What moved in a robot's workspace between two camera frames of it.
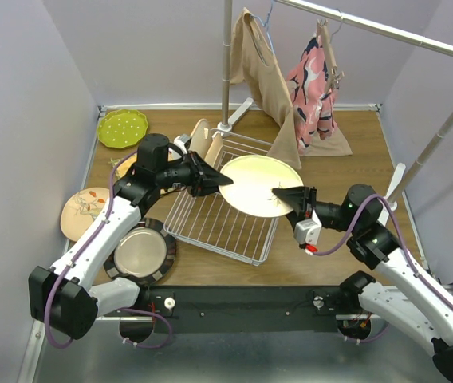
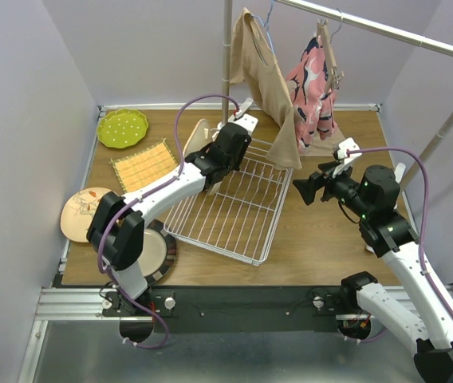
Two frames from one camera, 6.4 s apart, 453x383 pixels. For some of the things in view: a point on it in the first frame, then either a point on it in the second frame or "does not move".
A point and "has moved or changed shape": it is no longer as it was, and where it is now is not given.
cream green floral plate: (254, 179) has moved or changed shape
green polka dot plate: (122, 128) does not move
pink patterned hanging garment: (314, 102) does not move
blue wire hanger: (265, 26) does not move
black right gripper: (302, 199) -> (308, 187)
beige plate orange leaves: (81, 210) does not move
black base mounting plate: (248, 309) does not move
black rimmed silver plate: (147, 251) does not move
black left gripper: (205, 179) -> (242, 154)
